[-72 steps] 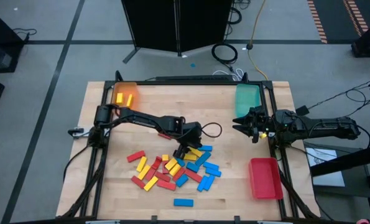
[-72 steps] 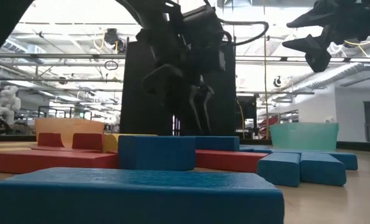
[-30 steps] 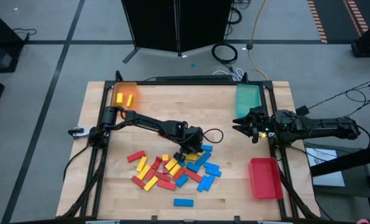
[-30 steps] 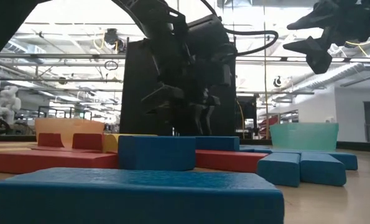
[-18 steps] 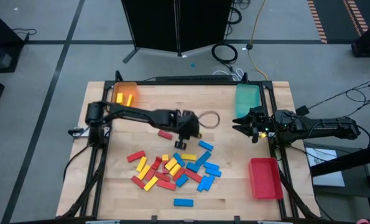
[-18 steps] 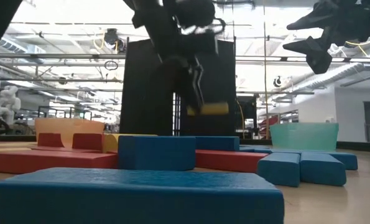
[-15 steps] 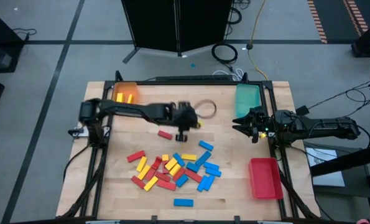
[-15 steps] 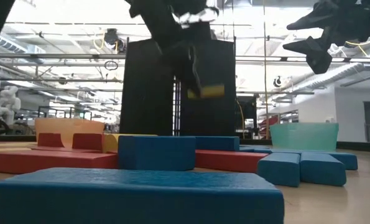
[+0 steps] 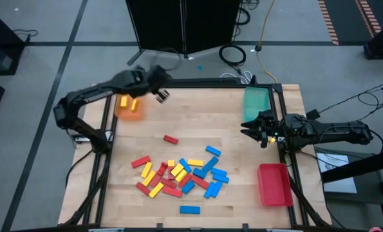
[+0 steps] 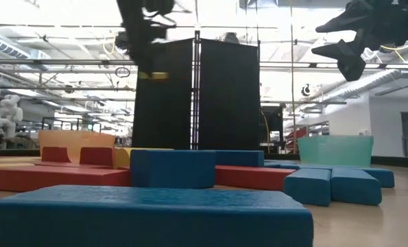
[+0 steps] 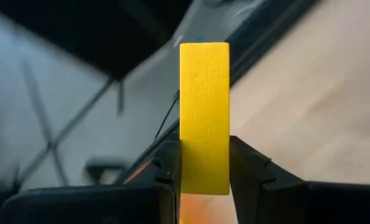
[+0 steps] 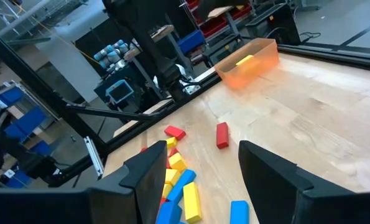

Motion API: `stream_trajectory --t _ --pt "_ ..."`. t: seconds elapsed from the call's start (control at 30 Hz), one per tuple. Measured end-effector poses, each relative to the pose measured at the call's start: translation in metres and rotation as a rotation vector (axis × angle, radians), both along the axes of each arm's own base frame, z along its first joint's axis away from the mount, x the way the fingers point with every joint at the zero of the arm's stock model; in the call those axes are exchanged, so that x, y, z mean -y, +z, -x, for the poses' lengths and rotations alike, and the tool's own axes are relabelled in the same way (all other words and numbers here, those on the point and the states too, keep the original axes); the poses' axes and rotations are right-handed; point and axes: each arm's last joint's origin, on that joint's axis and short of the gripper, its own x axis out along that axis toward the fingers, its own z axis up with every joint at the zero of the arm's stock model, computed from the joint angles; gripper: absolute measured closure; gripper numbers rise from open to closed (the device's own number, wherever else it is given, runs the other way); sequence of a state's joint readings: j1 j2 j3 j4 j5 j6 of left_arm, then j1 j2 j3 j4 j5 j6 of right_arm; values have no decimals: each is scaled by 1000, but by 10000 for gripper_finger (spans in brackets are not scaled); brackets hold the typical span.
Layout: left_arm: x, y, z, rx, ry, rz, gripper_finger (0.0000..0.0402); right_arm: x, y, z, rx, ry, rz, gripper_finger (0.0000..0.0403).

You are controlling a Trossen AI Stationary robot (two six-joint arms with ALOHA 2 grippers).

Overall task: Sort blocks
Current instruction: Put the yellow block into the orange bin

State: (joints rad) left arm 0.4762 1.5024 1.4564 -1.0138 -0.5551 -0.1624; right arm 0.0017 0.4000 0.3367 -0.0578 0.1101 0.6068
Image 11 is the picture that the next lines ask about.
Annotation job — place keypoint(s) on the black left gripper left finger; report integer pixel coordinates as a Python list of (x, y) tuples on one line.
[(169, 186)]

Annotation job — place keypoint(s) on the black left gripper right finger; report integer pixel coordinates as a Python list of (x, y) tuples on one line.
[(259, 193)]

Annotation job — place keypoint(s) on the yellow wooden block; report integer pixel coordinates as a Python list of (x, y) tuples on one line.
[(205, 118)]

